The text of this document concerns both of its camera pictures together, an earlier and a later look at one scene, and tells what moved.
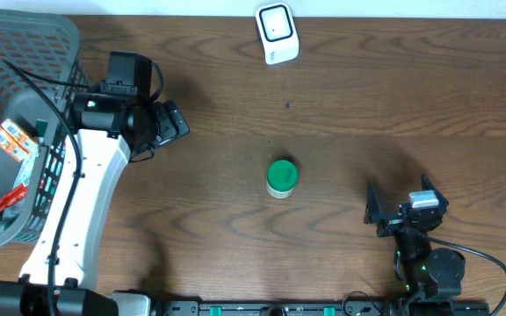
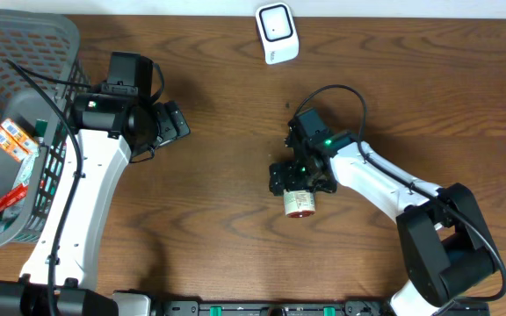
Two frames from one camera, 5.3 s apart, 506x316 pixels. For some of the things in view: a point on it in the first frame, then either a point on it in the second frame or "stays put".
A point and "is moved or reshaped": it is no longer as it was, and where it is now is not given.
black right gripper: x=373 y=215 → x=292 y=183
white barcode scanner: x=278 y=32 stays put
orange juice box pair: x=14 y=140 stays put
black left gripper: x=174 y=123 stays put
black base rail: x=326 y=308 stays put
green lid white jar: x=282 y=177 is moved or reshaped
